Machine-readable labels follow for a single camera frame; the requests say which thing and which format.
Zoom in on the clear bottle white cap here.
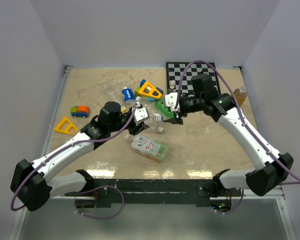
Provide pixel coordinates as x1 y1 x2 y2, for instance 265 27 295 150
144 109 162 126
148 124 164 134
135 96 151 108

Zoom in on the white green tea bottle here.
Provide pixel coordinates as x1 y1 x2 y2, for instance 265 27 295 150
124 134 169 163

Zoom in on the amber tea bottle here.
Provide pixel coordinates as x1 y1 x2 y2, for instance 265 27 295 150
233 86 248 107

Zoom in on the white blue bottle cap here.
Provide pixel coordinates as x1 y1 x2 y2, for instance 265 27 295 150
156 115 164 123

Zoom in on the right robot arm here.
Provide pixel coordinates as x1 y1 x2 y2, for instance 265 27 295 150
163 74 294 197

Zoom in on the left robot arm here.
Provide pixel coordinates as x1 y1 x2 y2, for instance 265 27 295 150
10 101 149 212

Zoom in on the green plastic bottle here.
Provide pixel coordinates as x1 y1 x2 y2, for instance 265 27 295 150
154 98 174 119

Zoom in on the blue pepsi bottle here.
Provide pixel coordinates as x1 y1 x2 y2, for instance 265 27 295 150
121 87 136 105

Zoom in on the clear bottle yellow cap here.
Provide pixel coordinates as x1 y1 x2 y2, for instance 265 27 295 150
102 83 128 114

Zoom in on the yellow triangle toy block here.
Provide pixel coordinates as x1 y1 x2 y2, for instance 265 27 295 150
54 116 79 135
137 79 163 100

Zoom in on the black white chessboard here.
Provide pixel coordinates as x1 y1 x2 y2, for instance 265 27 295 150
165 62 221 96

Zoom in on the colourful toy car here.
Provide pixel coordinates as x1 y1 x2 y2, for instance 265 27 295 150
70 105 90 118

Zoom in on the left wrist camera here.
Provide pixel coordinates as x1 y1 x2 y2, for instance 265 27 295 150
134 107 150 125

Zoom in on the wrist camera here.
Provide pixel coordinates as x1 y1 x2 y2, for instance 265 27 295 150
134 107 150 125
163 92 180 113

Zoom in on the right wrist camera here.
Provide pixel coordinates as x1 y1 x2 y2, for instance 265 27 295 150
163 92 180 113

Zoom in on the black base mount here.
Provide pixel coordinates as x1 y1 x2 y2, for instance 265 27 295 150
64 178 243 210

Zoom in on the aluminium frame rail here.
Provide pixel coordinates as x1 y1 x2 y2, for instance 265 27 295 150
39 65 73 158

